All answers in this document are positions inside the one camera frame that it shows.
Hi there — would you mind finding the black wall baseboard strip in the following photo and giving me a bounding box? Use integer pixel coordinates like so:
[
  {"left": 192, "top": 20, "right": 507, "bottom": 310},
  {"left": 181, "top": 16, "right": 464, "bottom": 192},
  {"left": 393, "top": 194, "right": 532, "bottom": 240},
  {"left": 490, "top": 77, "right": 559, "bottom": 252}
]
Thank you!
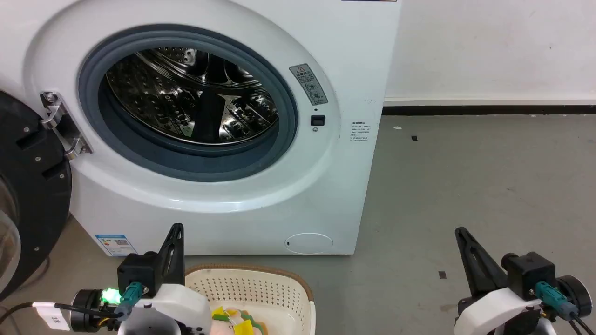
[{"left": 382, "top": 105, "right": 596, "bottom": 116}]

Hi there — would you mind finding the grey rubber door gasket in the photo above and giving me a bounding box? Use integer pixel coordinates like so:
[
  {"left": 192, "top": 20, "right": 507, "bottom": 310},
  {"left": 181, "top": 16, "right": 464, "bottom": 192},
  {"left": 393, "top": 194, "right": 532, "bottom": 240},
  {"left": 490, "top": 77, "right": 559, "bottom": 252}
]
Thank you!
[{"left": 78, "top": 30, "right": 299, "bottom": 182}]

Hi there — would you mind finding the stainless steel washing machine drum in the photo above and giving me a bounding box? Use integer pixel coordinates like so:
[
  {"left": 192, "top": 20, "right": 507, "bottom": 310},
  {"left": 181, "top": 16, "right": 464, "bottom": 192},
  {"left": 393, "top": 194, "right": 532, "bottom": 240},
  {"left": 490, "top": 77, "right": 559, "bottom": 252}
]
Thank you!
[{"left": 105, "top": 47, "right": 279, "bottom": 145}]

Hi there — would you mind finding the grey warning sticker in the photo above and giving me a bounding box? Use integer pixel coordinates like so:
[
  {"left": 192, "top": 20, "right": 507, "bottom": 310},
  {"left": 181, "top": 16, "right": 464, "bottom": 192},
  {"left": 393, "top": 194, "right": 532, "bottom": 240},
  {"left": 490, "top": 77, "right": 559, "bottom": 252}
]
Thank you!
[{"left": 289, "top": 63, "right": 328, "bottom": 106}]

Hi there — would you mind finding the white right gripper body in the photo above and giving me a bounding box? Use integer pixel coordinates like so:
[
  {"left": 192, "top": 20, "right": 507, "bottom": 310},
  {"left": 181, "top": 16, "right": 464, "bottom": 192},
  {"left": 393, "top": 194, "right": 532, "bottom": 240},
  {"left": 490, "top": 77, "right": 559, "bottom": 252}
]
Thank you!
[{"left": 454, "top": 286, "right": 544, "bottom": 335}]

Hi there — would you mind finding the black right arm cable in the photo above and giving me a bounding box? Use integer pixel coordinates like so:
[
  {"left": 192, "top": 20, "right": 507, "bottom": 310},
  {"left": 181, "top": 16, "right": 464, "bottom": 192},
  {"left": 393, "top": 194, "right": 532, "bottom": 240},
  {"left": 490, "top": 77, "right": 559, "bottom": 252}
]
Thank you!
[{"left": 535, "top": 281, "right": 596, "bottom": 335}]

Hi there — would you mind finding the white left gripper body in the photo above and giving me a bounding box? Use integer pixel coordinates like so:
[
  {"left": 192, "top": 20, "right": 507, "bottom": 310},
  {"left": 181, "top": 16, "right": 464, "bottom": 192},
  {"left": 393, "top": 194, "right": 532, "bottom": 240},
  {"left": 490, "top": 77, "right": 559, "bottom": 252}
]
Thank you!
[{"left": 117, "top": 283, "right": 213, "bottom": 335}]

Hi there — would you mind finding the black washing machine door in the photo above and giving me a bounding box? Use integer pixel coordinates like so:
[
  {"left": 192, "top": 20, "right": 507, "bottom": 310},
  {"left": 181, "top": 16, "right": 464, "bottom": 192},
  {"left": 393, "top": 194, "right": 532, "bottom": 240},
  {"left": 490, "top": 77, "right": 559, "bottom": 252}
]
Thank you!
[{"left": 0, "top": 91, "right": 73, "bottom": 301}]

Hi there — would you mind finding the cream perforated laundry basket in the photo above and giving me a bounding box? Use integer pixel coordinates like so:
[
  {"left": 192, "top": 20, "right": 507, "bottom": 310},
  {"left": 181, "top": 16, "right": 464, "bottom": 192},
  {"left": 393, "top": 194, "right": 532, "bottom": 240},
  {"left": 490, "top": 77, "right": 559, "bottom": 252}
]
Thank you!
[{"left": 184, "top": 264, "right": 316, "bottom": 335}]

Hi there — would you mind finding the blue energy label sticker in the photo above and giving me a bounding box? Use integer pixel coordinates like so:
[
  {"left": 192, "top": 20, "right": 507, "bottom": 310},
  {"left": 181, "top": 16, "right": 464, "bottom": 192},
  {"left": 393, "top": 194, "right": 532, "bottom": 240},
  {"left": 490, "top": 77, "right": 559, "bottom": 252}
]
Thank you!
[{"left": 94, "top": 234, "right": 139, "bottom": 257}]

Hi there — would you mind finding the yellow and green plush toy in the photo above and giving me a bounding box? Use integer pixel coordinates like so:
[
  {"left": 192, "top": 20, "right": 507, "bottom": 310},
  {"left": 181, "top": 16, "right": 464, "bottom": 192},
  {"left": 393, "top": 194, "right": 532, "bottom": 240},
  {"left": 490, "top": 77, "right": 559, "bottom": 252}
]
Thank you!
[{"left": 210, "top": 306, "right": 269, "bottom": 335}]

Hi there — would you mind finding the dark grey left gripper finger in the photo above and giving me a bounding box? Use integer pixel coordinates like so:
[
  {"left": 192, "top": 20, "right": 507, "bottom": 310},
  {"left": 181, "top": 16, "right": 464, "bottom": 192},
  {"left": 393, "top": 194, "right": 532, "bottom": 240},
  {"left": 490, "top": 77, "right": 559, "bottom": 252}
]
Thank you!
[{"left": 157, "top": 223, "right": 185, "bottom": 285}]

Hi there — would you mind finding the white front-load washing machine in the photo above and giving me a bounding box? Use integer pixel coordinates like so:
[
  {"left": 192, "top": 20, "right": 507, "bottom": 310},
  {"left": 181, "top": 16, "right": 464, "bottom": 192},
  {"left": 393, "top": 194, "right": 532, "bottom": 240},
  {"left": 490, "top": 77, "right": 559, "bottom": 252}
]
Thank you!
[{"left": 0, "top": 0, "right": 402, "bottom": 256}]

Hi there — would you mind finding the silver metal door hinge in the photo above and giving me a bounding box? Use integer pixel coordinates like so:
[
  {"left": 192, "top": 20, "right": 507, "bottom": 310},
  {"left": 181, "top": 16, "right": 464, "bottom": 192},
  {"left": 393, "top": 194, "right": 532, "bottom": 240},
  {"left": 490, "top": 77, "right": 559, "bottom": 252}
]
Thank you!
[{"left": 40, "top": 92, "right": 93, "bottom": 161}]

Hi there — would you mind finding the round white filter cover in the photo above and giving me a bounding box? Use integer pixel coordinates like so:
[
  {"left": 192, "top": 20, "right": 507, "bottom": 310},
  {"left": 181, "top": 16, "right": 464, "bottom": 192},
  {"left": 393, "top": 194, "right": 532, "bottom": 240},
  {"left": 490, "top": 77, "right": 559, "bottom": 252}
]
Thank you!
[{"left": 284, "top": 232, "right": 334, "bottom": 255}]

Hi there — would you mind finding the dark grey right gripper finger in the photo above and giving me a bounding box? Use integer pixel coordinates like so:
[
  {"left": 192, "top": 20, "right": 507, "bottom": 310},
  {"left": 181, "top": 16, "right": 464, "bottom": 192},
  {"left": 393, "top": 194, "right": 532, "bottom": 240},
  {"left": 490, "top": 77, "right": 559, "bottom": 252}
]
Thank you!
[{"left": 454, "top": 227, "right": 509, "bottom": 299}]

